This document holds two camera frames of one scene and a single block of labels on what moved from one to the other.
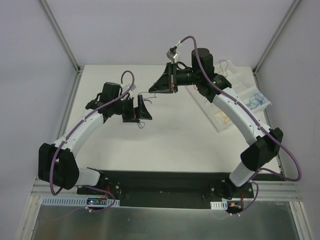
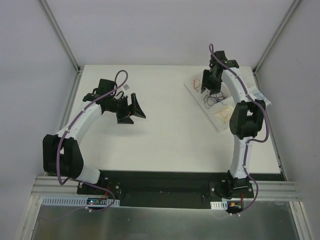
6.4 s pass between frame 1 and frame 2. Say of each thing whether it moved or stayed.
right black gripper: moved
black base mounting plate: stayed
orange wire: stayed
